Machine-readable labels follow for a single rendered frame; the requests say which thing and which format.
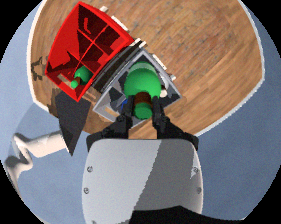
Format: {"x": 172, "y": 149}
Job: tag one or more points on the grey plastic crate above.
{"x": 113, "y": 99}

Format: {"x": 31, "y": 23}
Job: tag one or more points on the green bottle with light green label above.
{"x": 83, "y": 75}

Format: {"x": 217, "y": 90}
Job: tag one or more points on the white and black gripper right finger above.
{"x": 166, "y": 129}

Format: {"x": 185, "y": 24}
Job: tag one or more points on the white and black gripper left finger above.
{"x": 119, "y": 128}

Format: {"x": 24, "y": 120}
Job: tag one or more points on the red crate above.
{"x": 91, "y": 54}

